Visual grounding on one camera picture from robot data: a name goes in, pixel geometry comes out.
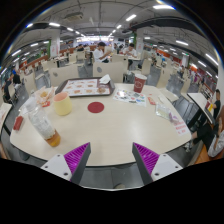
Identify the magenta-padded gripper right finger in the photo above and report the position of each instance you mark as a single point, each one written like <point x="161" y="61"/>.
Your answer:
<point x="146" y="157"/>

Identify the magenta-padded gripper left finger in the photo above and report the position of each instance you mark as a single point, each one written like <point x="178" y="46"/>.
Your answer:
<point x="77" y="157"/>

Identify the clear bottle with white cap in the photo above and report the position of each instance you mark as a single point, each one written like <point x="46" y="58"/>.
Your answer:
<point x="41" y="124"/>

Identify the white leaflet with red print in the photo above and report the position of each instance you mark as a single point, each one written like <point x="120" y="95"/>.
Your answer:
<point x="181" y="126"/>

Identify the clear plastic wrapper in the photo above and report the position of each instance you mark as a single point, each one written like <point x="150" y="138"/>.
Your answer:
<point x="164" y="111"/>

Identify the flat round red coaster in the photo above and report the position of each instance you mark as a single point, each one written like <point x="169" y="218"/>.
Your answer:
<point x="96" y="107"/>

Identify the yellow mug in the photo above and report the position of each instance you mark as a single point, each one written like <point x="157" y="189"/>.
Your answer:
<point x="62" y="105"/>

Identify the small red sauce packet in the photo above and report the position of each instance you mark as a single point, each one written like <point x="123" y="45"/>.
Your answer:
<point x="46" y="104"/>
<point x="151" y="100"/>

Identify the colourful printed flyer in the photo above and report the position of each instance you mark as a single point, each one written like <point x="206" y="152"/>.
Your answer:
<point x="130" y="97"/>

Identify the person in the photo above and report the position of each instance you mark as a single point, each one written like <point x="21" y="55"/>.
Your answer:
<point x="16" y="79"/>
<point x="99" y="54"/>
<point x="206" y="135"/>
<point x="216" y="105"/>
<point x="130" y="51"/>
<point x="7" y="90"/>

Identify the small red carton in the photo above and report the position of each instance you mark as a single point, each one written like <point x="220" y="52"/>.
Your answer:
<point x="18" y="122"/>

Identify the dark food tray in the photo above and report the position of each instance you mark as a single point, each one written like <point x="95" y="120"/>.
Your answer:
<point x="60" y="90"/>

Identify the printed paper tray liner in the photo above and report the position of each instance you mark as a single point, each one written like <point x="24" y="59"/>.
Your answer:
<point x="83" y="87"/>

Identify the clear plastic food bag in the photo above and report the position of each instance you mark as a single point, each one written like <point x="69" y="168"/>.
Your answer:
<point x="45" y="94"/>

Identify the red paper cup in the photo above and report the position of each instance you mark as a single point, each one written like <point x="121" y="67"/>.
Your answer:
<point x="140" y="84"/>

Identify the white cafeteria table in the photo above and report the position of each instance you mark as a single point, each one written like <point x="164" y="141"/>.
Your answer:
<point x="4" y="113"/>
<point x="200" y="101"/>

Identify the white paper napkin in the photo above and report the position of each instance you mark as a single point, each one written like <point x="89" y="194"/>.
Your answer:
<point x="105" y="79"/>

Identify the beige cafeteria chair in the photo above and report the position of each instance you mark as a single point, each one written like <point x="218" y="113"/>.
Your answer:
<point x="65" y="75"/>
<point x="108" y="70"/>

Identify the group of beige cafeteria chairs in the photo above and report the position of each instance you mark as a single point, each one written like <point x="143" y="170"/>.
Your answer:
<point x="146" y="66"/>

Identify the ceiling air conditioner unit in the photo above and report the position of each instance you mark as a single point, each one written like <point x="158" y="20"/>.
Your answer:
<point x="74" y="16"/>

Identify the group of ceiling lights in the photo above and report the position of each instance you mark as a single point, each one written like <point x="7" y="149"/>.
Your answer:
<point x="163" y="6"/>

